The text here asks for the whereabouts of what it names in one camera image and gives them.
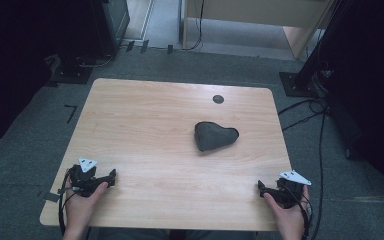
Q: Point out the black cabinet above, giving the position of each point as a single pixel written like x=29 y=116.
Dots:
x=110 y=23

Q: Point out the black metal stand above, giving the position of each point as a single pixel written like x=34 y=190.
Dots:
x=308 y=73

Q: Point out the black stand base plate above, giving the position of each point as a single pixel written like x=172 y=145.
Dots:
x=71 y=75

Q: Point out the black floor tape piece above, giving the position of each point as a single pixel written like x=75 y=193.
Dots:
x=144 y=46
x=130 y=46
x=170 y=49

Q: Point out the black round table grommet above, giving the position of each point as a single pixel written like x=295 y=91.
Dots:
x=218 y=99

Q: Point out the person's left hand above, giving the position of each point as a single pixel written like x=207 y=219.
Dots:
x=81 y=206

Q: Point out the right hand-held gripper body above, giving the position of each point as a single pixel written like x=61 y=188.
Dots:
x=288 y=191

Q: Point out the grey tape strip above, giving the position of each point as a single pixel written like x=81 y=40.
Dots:
x=52 y=197

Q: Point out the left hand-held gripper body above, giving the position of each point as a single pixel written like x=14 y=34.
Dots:
x=84 y=181

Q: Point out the person's dark trousers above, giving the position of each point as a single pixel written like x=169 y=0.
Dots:
x=140 y=235

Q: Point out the dark curtain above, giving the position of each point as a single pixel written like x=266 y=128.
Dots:
x=13 y=66
x=370 y=100

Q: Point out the light wooden desk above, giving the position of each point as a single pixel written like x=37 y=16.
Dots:
x=246 y=13

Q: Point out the black cloth bag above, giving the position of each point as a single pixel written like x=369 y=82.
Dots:
x=213 y=136

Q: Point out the person's right hand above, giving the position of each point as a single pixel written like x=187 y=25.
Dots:
x=290 y=220

